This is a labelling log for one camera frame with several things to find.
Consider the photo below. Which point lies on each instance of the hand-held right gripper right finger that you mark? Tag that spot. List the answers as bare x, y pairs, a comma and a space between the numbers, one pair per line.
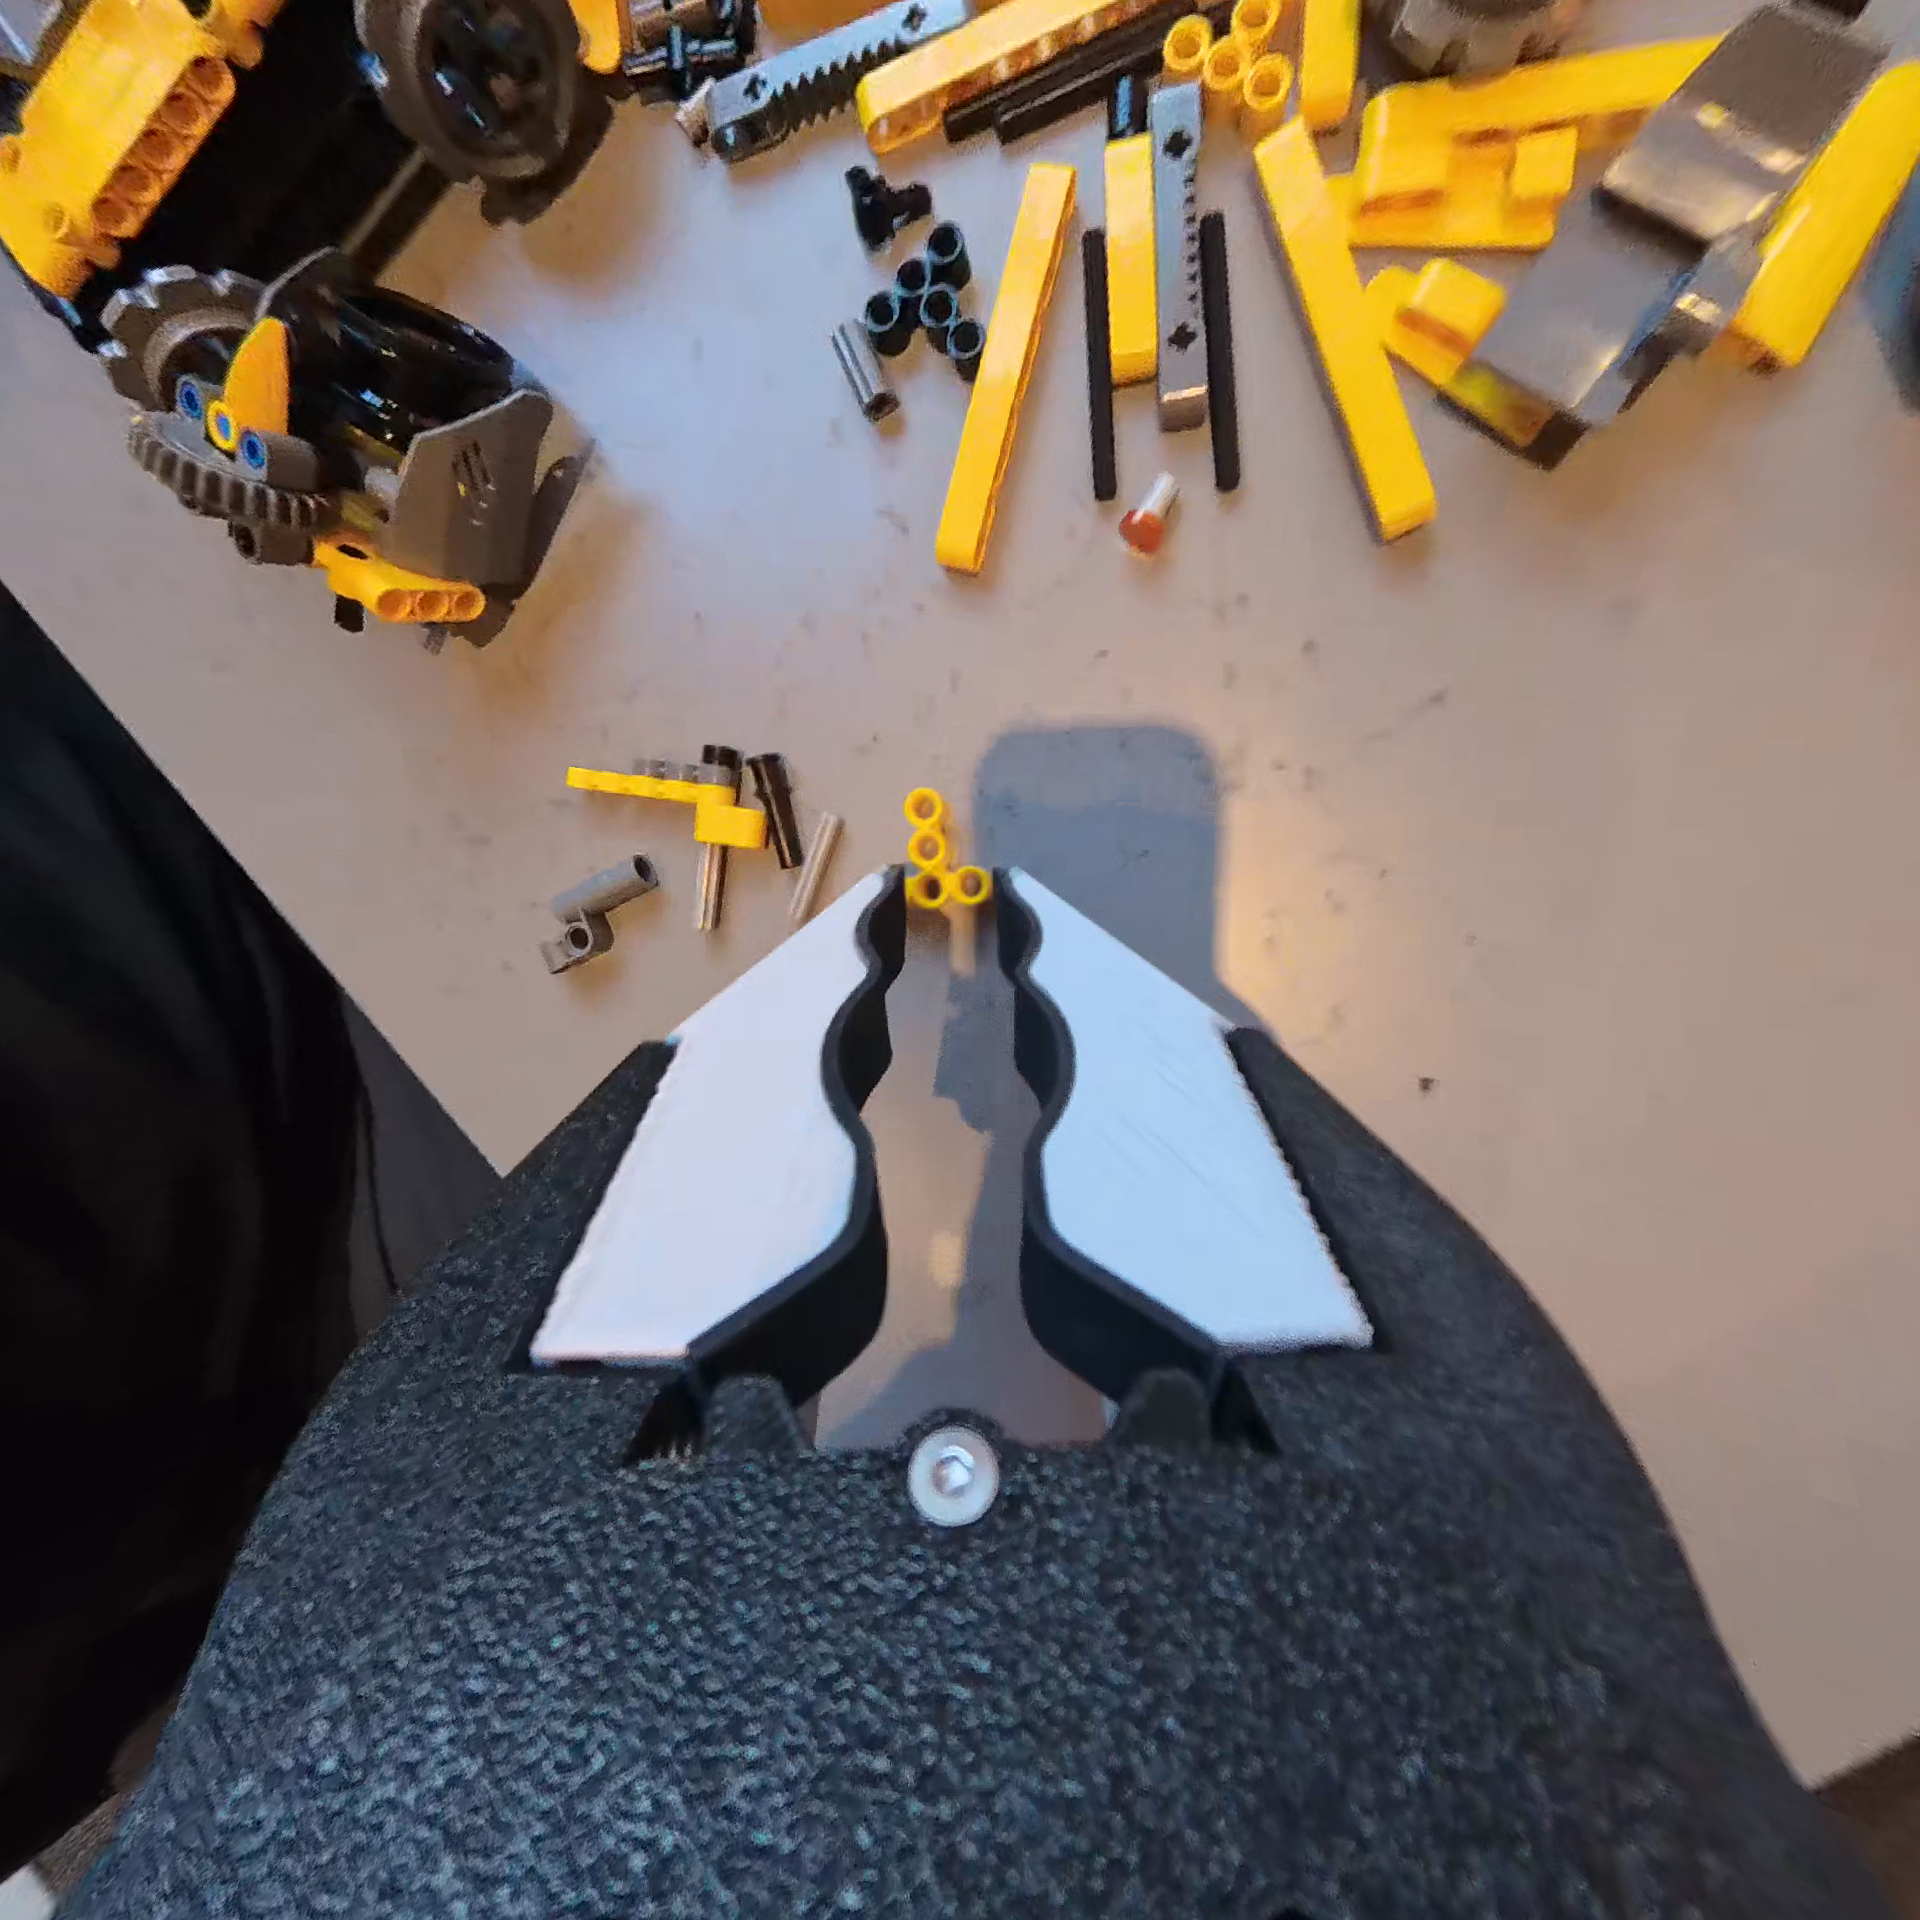
1187, 1187

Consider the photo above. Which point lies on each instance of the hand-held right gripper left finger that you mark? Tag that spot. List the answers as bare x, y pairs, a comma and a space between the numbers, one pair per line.
720, 1187

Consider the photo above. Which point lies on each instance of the small grey axle piece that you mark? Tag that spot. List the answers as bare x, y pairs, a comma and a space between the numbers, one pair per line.
616, 885

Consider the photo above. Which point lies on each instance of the small yellow angled connector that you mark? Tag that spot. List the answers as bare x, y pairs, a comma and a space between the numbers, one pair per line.
937, 872

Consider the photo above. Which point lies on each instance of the small yellow toy beam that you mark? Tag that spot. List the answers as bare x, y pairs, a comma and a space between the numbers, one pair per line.
645, 788

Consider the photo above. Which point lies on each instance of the pile of toy parts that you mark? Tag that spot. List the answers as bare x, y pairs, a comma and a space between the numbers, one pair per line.
1351, 211

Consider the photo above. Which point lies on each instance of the grey desk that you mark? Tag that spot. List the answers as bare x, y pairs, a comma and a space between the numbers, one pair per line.
1562, 901

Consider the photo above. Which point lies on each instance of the light grey axle pin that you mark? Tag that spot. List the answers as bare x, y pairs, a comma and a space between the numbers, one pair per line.
814, 864

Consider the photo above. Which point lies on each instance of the person's black top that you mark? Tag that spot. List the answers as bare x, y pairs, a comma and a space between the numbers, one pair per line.
121, 1201

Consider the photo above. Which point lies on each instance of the yellow grey wheel assembly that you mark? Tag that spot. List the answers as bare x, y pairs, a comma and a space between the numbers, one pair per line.
362, 451

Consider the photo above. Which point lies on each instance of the yellow black toy vehicle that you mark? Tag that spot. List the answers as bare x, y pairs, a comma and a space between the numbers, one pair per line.
182, 121

